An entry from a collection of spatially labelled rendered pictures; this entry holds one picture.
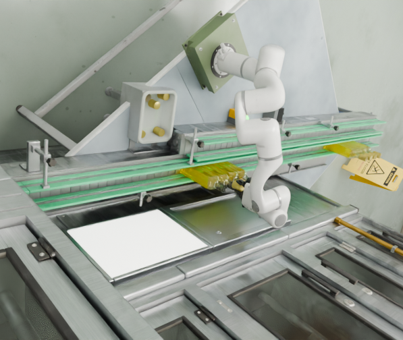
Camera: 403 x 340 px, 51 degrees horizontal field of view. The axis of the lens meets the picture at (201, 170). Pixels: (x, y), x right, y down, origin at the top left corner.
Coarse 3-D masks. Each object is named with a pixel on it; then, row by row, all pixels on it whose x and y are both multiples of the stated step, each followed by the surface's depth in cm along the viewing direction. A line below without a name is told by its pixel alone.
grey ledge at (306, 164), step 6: (300, 162) 257; (306, 162) 262; (312, 162) 266; (318, 162) 271; (324, 162) 277; (282, 168) 247; (288, 168) 251; (294, 168) 255; (300, 168) 260; (306, 168) 263; (312, 168) 266; (276, 174) 245; (282, 174) 246
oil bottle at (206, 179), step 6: (186, 168) 188; (192, 168) 185; (198, 168) 186; (204, 168) 187; (186, 174) 188; (192, 174) 185; (198, 174) 182; (204, 174) 180; (210, 174) 181; (198, 180) 183; (204, 180) 180; (210, 180) 177; (216, 180) 178; (204, 186) 181; (210, 186) 178
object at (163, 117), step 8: (144, 96) 169; (152, 96) 180; (176, 96) 180; (144, 104) 170; (160, 104) 185; (168, 104) 183; (144, 112) 181; (152, 112) 183; (160, 112) 186; (168, 112) 184; (144, 120) 182; (152, 120) 185; (160, 120) 188; (168, 120) 185; (144, 128) 184; (152, 128) 187; (168, 128) 185; (144, 136) 182; (152, 136) 184; (160, 136) 186; (168, 136) 186
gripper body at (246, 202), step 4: (248, 184) 168; (244, 188) 170; (248, 188) 167; (244, 192) 170; (248, 192) 167; (244, 196) 170; (248, 196) 167; (244, 200) 170; (248, 200) 167; (244, 204) 170; (248, 204) 167; (248, 208) 168; (252, 208) 163; (256, 212) 165
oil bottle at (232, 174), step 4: (212, 164) 193; (216, 164) 193; (220, 164) 194; (220, 168) 189; (224, 168) 190; (228, 168) 190; (224, 172) 187; (228, 172) 186; (232, 172) 186; (236, 172) 188; (232, 176) 185; (236, 176) 186; (232, 180) 185
